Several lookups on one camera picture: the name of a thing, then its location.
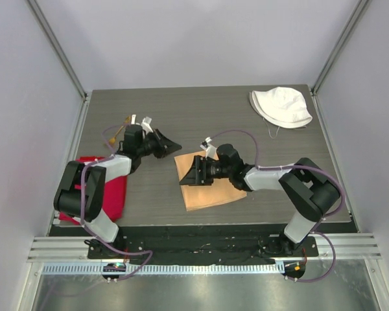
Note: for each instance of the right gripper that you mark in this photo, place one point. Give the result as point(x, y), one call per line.
point(194, 177)

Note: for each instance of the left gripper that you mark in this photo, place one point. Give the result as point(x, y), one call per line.
point(166, 146)

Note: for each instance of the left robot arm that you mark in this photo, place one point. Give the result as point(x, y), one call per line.
point(81, 189)

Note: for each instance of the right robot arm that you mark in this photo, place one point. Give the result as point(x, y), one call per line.
point(311, 190)

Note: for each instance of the gold fork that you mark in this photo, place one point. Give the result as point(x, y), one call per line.
point(113, 139)

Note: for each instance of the red folded cloth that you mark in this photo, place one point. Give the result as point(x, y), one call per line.
point(114, 196)

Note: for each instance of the white bucket hat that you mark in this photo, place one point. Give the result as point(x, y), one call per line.
point(284, 107)

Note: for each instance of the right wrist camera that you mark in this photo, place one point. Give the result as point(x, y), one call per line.
point(210, 150)

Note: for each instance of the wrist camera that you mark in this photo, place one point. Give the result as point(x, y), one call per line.
point(146, 124)
point(210, 150)

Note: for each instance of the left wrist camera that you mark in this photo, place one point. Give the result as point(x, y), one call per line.
point(146, 124)

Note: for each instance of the left aluminium frame post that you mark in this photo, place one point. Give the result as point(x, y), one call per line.
point(46, 28)

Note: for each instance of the aluminium frame post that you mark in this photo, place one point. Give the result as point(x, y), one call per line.
point(46, 28)
point(343, 39)

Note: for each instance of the white slotted cable duct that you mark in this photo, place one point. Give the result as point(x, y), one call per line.
point(116, 268)

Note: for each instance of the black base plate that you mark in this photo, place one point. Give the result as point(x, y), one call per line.
point(192, 230)

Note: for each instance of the aluminium front rail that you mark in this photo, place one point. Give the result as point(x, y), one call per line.
point(208, 250)

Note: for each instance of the right aluminium frame post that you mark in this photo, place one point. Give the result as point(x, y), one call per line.
point(343, 39)

